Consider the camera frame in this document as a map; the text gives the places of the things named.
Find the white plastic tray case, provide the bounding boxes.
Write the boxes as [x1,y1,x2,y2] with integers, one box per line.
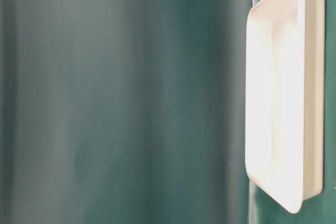
[245,0,325,214]

